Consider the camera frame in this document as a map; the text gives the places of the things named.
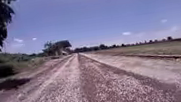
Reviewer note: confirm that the flat dry grass field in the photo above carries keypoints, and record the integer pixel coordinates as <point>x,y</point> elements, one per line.
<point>165,47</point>

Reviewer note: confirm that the grey gravel road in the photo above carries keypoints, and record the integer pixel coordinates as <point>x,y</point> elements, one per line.
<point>83,88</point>

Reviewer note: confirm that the clump of trees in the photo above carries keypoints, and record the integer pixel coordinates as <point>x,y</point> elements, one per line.
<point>57,47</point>

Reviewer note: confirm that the distant row of trees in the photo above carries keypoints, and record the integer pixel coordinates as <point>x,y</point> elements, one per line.
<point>128,44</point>

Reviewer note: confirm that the dark raised kerb strip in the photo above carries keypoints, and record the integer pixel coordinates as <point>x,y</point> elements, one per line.
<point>166,56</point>

